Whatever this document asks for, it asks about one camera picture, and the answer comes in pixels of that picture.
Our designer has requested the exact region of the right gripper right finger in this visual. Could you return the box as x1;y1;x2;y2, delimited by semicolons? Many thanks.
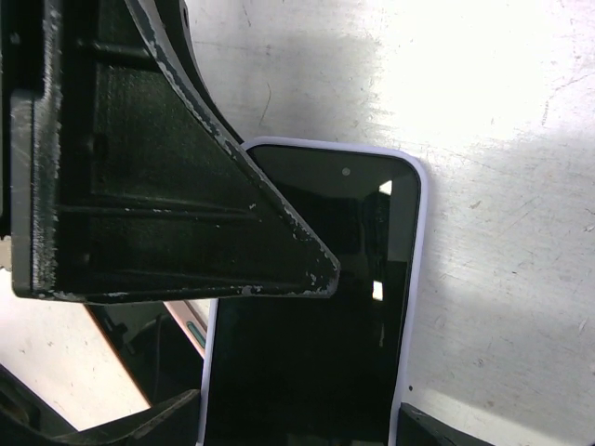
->
1;1;340;305

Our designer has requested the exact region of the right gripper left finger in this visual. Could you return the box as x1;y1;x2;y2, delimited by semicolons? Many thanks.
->
1;367;200;445

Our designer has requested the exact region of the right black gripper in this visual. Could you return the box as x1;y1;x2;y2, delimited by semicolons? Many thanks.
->
397;403;492;446

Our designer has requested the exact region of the black phone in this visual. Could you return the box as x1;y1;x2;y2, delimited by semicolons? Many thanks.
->
204;144;422;446

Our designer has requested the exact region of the lavender phone case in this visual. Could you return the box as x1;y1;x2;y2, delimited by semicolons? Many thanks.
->
194;137;429;446

